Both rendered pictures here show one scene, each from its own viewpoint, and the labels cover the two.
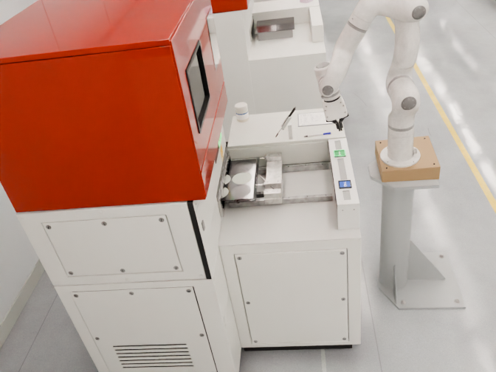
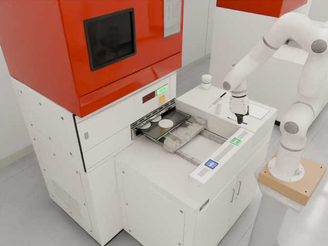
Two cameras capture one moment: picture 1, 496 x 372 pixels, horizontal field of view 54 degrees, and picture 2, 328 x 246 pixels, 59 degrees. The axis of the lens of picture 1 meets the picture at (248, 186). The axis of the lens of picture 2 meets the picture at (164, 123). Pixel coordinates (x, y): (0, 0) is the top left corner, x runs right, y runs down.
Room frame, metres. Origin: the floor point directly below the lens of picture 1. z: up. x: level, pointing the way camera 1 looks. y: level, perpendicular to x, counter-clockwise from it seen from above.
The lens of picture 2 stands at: (0.63, -0.81, 2.02)
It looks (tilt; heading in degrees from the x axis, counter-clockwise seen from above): 35 degrees down; 32
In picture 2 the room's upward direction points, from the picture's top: straight up
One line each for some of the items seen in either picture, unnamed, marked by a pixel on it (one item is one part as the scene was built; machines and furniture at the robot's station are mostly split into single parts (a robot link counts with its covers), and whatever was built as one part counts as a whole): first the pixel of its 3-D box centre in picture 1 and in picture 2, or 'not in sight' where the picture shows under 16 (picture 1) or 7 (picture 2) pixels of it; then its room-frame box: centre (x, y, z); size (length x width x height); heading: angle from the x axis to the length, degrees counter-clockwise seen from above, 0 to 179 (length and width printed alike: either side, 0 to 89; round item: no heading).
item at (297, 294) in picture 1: (295, 238); (195, 184); (2.04, -0.22, 0.41); 0.97 x 0.64 x 0.82; 171
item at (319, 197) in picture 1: (280, 200); (175, 151); (1.85, -0.14, 0.84); 0.50 x 0.02 x 0.03; 81
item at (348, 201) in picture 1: (342, 180); (223, 161); (1.86, -0.45, 0.89); 0.55 x 0.09 x 0.14; 171
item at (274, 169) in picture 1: (274, 179); (185, 135); (1.99, -0.13, 0.87); 0.36 x 0.08 x 0.03; 171
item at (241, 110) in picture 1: (241, 112); (206, 82); (2.50, -0.03, 1.01); 0.07 x 0.07 x 0.10
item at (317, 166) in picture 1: (280, 169); (200, 131); (2.12, -0.18, 0.84); 0.50 x 0.02 x 0.03; 81
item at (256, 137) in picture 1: (286, 136); (224, 112); (2.35, -0.26, 0.89); 0.62 x 0.35 x 0.14; 81
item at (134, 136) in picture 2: (225, 181); (155, 120); (2.00, 0.11, 0.89); 0.44 x 0.02 x 0.10; 171
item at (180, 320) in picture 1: (171, 279); (109, 162); (1.88, 0.49, 0.41); 0.82 x 0.71 x 0.82; 171
